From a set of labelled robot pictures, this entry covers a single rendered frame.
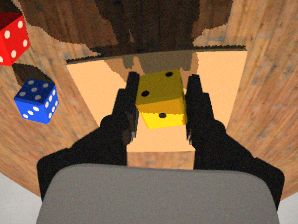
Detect blue die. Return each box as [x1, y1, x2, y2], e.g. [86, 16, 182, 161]
[14, 78, 59, 124]

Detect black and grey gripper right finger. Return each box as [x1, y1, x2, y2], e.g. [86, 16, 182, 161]
[185, 74, 285, 211]

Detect peach flat mat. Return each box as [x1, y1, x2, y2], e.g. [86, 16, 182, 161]
[66, 48, 247, 152]

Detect red die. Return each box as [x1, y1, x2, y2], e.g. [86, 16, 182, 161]
[0, 12, 30, 66]

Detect yellow die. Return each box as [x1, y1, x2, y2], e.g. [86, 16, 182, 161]
[136, 69, 187, 129]

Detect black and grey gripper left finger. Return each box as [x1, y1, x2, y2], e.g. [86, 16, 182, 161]
[37, 71, 140, 202]

